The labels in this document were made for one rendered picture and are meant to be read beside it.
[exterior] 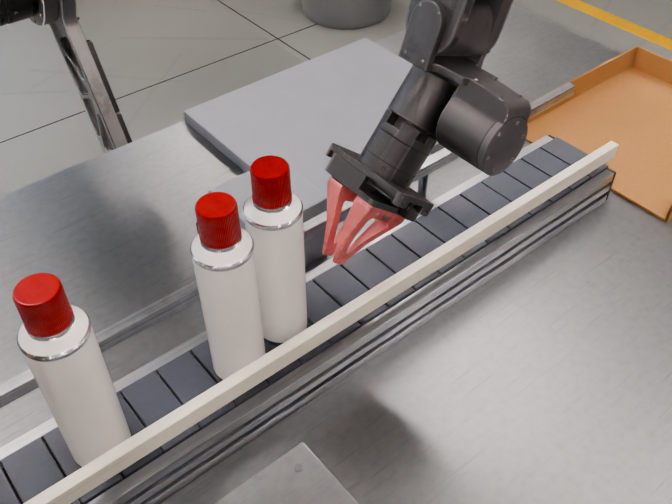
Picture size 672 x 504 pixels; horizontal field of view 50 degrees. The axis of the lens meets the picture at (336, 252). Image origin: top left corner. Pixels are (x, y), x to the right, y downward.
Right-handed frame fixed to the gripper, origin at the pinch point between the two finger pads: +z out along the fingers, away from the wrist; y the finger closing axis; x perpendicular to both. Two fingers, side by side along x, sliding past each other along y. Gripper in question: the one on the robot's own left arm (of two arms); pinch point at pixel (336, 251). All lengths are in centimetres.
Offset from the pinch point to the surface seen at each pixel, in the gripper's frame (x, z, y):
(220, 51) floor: 139, 7, -193
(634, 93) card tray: 58, -35, -6
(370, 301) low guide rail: 2.2, 2.3, 5.1
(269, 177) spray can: -14.9, -5.6, 0.8
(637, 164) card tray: 46, -25, 5
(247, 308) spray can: -12.2, 5.4, 3.4
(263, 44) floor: 152, -4, -187
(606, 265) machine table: 31.2, -11.4, 13.7
